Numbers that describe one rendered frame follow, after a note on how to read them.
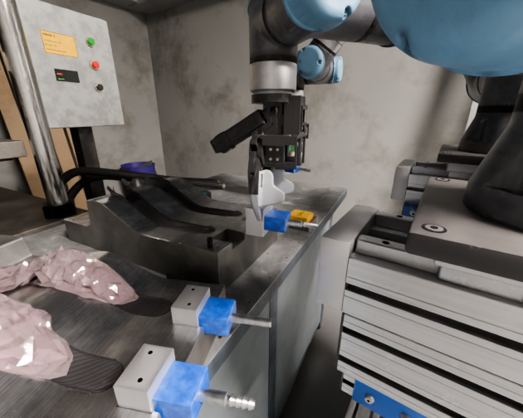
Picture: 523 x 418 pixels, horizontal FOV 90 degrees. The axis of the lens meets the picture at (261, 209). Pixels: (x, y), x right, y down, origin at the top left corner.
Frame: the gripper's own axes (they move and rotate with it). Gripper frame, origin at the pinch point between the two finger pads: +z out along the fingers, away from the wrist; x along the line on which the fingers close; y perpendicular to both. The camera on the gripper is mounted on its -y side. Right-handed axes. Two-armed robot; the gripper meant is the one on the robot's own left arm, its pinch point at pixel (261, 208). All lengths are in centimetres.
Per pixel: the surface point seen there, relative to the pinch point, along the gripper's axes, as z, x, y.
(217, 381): 30.7, -13.3, -4.3
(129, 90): -52, 254, -277
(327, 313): 94, 89, 9
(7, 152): -7, 6, -85
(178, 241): 6.2, -6.7, -14.8
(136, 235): 7.0, -5.7, -26.3
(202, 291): 7.0, -17.7, -2.7
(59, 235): 14, -1, -60
